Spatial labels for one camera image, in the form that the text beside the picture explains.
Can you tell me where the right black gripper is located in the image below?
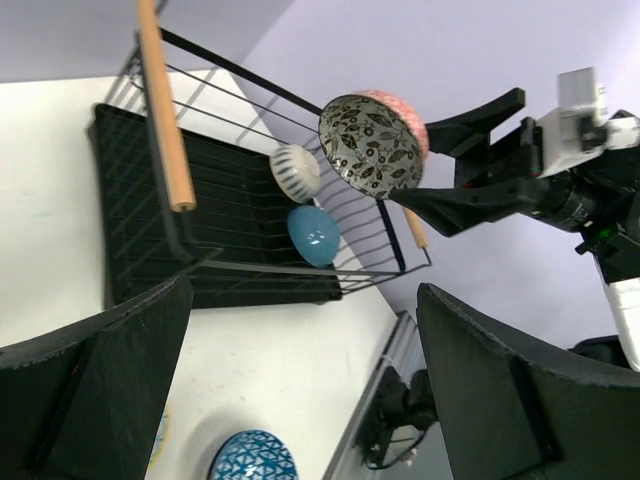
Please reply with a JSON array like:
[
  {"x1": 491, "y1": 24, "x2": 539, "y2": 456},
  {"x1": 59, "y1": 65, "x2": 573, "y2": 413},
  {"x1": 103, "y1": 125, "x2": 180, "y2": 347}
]
[{"x1": 389, "y1": 87, "x2": 549, "y2": 237}]

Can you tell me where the left wooden rack handle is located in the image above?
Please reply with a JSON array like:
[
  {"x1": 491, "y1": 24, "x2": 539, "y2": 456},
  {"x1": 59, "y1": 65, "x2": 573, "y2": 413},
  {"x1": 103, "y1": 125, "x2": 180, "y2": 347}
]
[{"x1": 136, "y1": 0, "x2": 197, "y2": 212}]

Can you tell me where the black wire dish rack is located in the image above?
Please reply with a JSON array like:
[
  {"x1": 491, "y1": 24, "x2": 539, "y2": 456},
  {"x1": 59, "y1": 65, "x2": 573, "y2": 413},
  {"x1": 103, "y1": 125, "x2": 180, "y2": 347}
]
[{"x1": 88, "y1": 1, "x2": 414, "y2": 309}]

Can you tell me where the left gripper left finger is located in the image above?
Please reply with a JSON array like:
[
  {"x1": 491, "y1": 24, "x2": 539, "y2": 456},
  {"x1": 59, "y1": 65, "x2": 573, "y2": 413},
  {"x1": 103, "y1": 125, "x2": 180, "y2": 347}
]
[{"x1": 1, "y1": 276, "x2": 193, "y2": 479}]

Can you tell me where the blue triangle pattern bowl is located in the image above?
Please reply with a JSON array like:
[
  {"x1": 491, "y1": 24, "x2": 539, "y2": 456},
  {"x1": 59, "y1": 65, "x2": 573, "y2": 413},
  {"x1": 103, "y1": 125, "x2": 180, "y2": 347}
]
[{"x1": 208, "y1": 429, "x2": 299, "y2": 480}]

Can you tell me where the yellow blue sun bowl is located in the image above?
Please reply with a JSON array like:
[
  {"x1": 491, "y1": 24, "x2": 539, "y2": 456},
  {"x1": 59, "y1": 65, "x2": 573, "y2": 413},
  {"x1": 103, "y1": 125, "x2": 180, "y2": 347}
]
[{"x1": 146, "y1": 405, "x2": 170, "y2": 473}]

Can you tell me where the white blue-striped bowl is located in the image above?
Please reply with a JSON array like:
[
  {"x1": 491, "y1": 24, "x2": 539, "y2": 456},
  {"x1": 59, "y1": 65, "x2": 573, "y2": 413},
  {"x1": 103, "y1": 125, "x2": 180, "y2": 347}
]
[{"x1": 269, "y1": 145, "x2": 321, "y2": 204}]

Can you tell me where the aluminium mounting rail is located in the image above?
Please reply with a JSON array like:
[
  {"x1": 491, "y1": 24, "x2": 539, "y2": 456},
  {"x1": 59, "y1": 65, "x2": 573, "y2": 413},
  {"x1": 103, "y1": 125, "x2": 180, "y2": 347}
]
[{"x1": 322, "y1": 311, "x2": 436, "y2": 480}]

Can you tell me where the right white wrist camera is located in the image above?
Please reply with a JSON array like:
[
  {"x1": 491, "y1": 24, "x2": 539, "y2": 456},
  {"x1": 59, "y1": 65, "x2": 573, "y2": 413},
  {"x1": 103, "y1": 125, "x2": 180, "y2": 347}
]
[{"x1": 536, "y1": 67, "x2": 639, "y2": 178}]

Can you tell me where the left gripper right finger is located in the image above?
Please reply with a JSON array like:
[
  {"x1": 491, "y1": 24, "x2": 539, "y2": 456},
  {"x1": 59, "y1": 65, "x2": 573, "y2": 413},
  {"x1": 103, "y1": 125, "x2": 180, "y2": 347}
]
[{"x1": 417, "y1": 284, "x2": 639, "y2": 479}]

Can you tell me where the right wooden rack handle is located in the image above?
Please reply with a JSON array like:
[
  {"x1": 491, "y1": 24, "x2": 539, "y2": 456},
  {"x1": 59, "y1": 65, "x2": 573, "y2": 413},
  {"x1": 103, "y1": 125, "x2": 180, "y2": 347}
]
[{"x1": 403, "y1": 208, "x2": 429, "y2": 249}]

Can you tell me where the wooden rack handle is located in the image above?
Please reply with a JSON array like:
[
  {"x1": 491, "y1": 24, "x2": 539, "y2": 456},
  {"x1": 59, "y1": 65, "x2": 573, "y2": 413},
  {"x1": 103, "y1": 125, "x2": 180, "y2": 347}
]
[
  {"x1": 136, "y1": 0, "x2": 197, "y2": 212},
  {"x1": 403, "y1": 208, "x2": 429, "y2": 249}
]

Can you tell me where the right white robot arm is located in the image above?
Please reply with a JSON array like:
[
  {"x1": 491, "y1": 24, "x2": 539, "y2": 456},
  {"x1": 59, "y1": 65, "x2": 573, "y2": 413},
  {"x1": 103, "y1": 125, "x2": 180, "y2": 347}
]
[{"x1": 391, "y1": 88, "x2": 639, "y2": 370}]

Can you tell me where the plain blue bowl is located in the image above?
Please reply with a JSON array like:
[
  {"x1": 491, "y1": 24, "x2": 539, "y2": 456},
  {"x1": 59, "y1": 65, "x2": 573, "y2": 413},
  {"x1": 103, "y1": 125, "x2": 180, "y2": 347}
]
[{"x1": 287, "y1": 205, "x2": 340, "y2": 268}]

